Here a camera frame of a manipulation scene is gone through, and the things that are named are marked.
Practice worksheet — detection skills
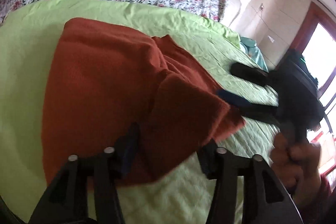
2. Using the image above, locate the teal cloth at bedside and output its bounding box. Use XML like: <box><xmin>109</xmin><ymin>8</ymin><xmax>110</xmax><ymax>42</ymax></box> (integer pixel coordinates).
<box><xmin>240</xmin><ymin>36</ymin><xmax>268</xmax><ymax>72</ymax></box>

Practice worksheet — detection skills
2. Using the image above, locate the red knit sweater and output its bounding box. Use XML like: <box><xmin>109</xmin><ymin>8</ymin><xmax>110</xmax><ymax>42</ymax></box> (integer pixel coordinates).
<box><xmin>42</xmin><ymin>18</ymin><xmax>244</xmax><ymax>185</ymax></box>

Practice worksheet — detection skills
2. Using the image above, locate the person's right hand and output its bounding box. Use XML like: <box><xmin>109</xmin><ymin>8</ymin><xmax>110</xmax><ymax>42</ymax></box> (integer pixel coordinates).
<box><xmin>270</xmin><ymin>133</ymin><xmax>321</xmax><ymax>207</ymax></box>

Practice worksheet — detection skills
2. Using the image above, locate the wooden window frame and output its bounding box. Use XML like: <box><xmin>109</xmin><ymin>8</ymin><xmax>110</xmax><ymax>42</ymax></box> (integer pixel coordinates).
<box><xmin>290</xmin><ymin>2</ymin><xmax>335</xmax><ymax>175</ymax></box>

